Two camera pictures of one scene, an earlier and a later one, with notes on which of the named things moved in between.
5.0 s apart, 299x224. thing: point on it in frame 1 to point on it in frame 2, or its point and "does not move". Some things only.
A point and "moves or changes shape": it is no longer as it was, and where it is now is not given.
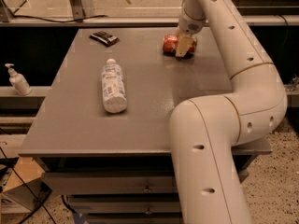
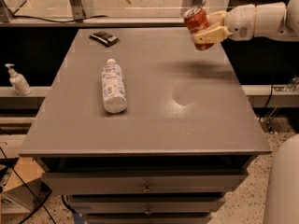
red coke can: (169, 45) moves or changes shape
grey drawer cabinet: (103, 136) does not move
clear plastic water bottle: (115, 97) does not move
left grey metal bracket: (75, 2) does not move
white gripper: (190, 26) to (240, 21)
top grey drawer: (113, 183) does not move
